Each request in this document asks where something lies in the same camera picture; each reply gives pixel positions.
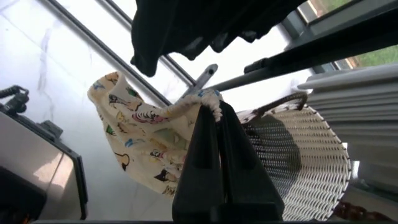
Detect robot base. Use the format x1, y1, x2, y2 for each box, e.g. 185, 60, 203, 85
0, 110, 89, 222

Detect cream printed garment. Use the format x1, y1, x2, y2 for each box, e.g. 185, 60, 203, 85
88, 70, 224, 197

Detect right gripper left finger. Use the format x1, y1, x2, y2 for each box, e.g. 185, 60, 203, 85
172, 105, 224, 222

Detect beige curtain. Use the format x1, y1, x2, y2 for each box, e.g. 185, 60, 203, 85
297, 63, 398, 194

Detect window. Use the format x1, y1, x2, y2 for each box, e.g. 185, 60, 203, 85
281, 0, 398, 74

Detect black garment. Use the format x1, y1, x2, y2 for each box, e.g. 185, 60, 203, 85
129, 0, 307, 78

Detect black coiled cable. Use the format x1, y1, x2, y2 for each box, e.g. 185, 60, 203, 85
0, 85, 30, 114

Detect black clothes rack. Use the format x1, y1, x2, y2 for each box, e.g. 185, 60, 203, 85
46, 0, 398, 106

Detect white laundry basket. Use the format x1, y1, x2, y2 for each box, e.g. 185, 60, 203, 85
236, 91, 352, 222

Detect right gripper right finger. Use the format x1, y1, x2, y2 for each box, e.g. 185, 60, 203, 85
218, 100, 285, 215

